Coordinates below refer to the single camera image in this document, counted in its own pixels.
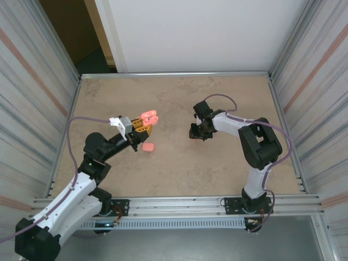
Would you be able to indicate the pink earbud charging case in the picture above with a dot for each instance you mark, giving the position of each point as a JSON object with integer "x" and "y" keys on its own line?
{"x": 152, "y": 121}
{"x": 148, "y": 147}

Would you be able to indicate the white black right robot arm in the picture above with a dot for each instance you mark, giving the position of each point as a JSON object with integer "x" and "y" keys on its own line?
{"x": 228, "y": 127}

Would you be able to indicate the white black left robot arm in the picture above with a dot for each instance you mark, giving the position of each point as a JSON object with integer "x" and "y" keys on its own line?
{"x": 68, "y": 198}

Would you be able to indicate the brown wooden door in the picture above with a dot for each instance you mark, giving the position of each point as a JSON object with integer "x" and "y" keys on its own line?
{"x": 70, "y": 27}

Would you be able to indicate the aluminium table end rail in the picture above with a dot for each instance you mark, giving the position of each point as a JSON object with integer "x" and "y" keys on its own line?
{"x": 149, "y": 74}

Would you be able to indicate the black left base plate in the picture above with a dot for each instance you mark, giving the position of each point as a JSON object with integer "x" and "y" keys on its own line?
{"x": 122, "y": 204}

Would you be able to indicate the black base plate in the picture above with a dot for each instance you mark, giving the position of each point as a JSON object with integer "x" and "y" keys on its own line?
{"x": 231, "y": 204}
{"x": 122, "y": 204}

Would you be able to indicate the aluminium table side rail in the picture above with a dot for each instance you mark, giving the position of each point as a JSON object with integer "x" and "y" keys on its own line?
{"x": 279, "y": 108}
{"x": 76, "y": 89}

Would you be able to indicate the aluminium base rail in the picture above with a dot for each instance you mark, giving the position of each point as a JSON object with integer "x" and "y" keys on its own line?
{"x": 176, "y": 204}

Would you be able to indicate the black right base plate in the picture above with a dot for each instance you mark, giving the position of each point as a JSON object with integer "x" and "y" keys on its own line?
{"x": 231, "y": 204}

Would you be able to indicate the white door frame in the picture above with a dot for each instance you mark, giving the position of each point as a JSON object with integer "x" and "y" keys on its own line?
{"x": 110, "y": 27}

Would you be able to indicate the aluminium frame post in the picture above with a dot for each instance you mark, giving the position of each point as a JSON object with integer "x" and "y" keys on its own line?
{"x": 55, "y": 40}
{"x": 293, "y": 40}

